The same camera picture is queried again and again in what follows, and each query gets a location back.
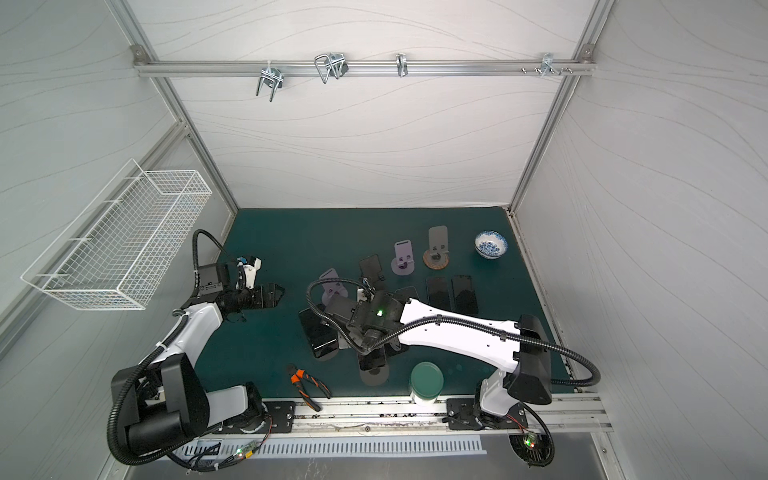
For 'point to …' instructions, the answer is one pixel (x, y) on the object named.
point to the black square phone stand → (371, 269)
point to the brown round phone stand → (437, 256)
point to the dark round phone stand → (375, 376)
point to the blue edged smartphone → (438, 292)
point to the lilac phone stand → (403, 264)
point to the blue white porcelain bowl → (490, 244)
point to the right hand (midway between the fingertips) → (364, 323)
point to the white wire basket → (119, 246)
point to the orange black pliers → (296, 377)
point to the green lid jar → (426, 382)
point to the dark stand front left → (325, 352)
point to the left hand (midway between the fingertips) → (273, 285)
